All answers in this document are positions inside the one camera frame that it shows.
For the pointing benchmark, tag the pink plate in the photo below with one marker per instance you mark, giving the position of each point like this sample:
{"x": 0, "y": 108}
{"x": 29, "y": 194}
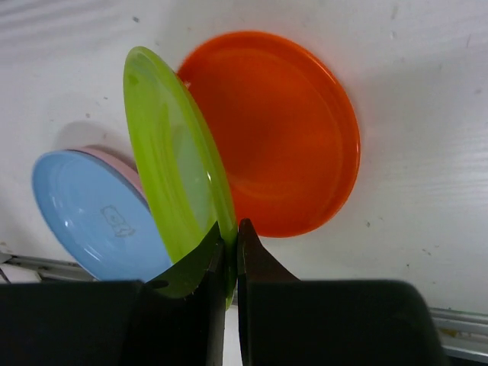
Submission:
{"x": 127, "y": 170}

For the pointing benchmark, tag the orange plate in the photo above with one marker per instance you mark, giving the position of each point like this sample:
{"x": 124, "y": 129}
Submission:
{"x": 284, "y": 126}

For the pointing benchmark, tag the green plate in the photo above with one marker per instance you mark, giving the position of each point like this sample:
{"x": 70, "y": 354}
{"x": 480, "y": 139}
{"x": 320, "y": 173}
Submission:
{"x": 178, "y": 162}

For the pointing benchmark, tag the blue plate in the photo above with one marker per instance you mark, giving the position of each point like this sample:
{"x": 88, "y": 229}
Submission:
{"x": 98, "y": 217}

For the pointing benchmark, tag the aluminium rail front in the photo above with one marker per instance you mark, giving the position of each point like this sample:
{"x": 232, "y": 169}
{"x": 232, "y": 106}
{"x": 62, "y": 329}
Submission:
{"x": 463, "y": 335}

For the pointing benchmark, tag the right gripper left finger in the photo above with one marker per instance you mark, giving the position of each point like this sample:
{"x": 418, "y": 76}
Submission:
{"x": 176, "y": 318}

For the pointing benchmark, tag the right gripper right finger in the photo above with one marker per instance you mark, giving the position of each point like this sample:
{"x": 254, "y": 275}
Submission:
{"x": 287, "y": 321}

